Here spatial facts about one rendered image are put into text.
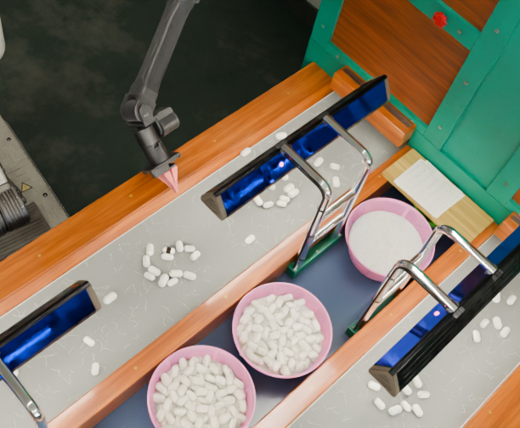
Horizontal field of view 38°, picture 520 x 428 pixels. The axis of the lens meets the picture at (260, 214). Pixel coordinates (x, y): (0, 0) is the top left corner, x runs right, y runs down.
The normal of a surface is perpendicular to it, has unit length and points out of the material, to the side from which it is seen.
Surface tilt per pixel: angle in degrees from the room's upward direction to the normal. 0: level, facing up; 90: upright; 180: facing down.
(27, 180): 0
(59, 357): 0
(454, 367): 0
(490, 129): 90
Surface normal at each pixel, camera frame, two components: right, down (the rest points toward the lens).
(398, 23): -0.72, 0.53
